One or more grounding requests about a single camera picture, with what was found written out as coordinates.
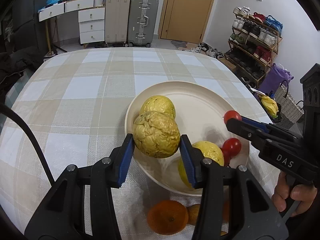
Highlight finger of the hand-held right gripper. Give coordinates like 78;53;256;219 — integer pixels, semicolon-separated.
226;118;269;145
240;116;278;137

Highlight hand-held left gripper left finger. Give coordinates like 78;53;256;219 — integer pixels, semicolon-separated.
24;133;135;240

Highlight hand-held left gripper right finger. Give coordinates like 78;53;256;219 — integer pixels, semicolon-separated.
179;134;289;240

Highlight red cherry tomato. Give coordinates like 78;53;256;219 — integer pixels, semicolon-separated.
220;149;232;168
223;110;242;125
222;137;242;158

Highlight smooth yellow passion fruit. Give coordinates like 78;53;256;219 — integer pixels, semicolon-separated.
177;141;225;189

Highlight wrinkled yellow passion fruit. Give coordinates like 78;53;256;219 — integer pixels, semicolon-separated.
133;111;181;158

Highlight cream round plate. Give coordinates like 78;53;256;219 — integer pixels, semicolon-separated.
125;81;250;196

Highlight green yellow passion fruit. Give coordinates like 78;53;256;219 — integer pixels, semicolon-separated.
139;95;176;118

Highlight person's right hand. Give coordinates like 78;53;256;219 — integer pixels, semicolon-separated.
272;171;318;217

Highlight yellow bag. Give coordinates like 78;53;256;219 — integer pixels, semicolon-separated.
260;95;279;118

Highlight woven basket bag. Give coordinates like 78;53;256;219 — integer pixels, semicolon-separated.
274;80;305;130

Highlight purple bag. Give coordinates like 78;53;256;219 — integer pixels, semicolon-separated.
259;64;294;98

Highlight orange mandarin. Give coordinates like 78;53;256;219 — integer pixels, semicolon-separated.
147;200;189;235
222;200;230;223

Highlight scattered sneakers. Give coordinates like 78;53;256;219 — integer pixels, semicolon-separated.
185;42;225;59

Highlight patterned door mat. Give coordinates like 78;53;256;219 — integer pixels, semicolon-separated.
171;40;200;52

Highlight wooden door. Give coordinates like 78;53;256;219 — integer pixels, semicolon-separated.
158;0;219;42

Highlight white drawer dresser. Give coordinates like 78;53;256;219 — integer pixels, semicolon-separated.
38;0;105;47

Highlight beige suitcase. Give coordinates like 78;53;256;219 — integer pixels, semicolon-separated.
104;0;132;47

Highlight silver suitcase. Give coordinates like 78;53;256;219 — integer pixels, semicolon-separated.
127;0;160;47

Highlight black jacket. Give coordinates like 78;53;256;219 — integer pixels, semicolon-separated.
0;51;43;95

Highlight dark grey refrigerator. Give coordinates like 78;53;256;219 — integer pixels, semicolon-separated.
15;0;54;55

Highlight black cable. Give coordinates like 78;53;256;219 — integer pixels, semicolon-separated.
0;104;55;183

